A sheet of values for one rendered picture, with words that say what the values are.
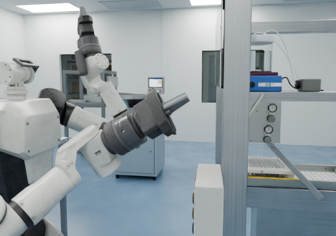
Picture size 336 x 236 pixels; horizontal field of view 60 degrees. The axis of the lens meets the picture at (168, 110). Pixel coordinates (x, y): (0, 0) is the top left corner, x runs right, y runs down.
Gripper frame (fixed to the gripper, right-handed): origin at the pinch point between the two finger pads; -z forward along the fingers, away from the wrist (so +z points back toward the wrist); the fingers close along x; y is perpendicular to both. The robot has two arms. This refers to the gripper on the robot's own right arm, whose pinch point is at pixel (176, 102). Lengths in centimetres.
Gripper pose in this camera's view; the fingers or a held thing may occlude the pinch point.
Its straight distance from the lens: 67.9
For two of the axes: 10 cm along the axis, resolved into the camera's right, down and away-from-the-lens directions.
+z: -8.5, 5.0, 1.7
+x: -3.5, -7.8, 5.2
